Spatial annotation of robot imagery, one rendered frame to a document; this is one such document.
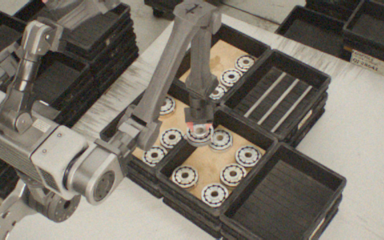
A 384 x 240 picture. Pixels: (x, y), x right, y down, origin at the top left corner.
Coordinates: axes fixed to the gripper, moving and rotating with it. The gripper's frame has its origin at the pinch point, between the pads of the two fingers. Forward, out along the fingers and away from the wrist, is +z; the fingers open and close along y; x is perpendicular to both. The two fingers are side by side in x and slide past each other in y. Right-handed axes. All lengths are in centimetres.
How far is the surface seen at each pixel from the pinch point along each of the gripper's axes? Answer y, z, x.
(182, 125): 6.3, 20.5, -19.5
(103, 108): 42, 34, -45
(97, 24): 50, 53, -128
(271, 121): -30.8, 20.0, -16.3
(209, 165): -2.9, 21.0, 2.2
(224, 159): -9.0, 20.8, -0.1
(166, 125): 13.0, 20.7, -20.1
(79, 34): 60, 53, -121
